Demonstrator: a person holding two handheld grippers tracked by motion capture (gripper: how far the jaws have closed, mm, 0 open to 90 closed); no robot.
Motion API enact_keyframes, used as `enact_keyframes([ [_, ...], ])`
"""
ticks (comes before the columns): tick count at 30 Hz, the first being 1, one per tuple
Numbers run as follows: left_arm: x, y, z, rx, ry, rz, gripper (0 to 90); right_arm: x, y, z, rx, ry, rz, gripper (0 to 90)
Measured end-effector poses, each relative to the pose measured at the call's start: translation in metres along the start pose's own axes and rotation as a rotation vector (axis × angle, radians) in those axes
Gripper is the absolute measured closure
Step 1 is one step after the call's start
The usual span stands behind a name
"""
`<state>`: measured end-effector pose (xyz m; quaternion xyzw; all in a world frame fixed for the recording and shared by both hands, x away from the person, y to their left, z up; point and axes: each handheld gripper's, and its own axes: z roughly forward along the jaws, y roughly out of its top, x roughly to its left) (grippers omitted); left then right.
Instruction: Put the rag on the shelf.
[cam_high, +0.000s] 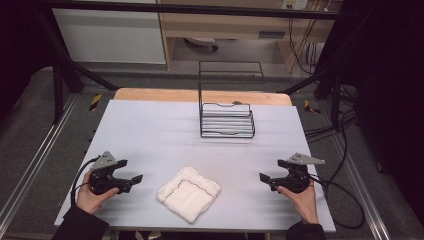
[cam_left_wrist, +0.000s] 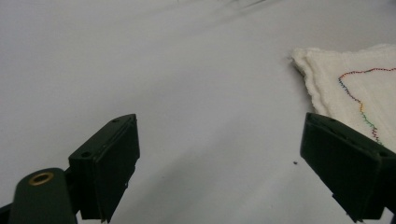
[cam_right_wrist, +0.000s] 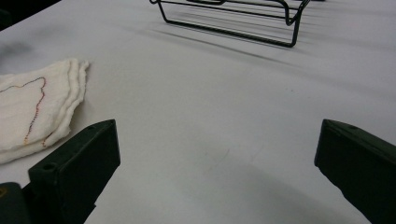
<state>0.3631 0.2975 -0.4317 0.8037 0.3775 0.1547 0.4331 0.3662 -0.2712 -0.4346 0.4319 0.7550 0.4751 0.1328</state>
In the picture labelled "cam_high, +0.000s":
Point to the white wall outlet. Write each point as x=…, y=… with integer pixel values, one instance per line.
x=295, y=4

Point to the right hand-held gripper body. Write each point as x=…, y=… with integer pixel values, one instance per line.
x=298, y=178

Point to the white chair base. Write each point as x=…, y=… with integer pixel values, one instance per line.
x=201, y=41

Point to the aluminium floor rail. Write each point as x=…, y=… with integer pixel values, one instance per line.
x=30, y=166
x=363, y=190

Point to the white towel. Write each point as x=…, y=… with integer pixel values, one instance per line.
x=188, y=195

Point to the light wooden desk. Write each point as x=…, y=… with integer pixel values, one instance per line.
x=216, y=25

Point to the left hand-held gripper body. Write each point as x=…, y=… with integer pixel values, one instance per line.
x=101, y=170

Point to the black metal frame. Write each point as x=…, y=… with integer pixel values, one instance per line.
x=186, y=9

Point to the white cabinet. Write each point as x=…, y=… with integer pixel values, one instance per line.
x=110, y=36

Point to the yellow black floor tape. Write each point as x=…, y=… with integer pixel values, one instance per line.
x=310, y=107
x=95, y=102

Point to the person's left hand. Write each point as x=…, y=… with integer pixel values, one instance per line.
x=87, y=199

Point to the person's right hand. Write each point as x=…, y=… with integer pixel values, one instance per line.
x=305, y=203

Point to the wooden table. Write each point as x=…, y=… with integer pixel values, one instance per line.
x=160, y=95

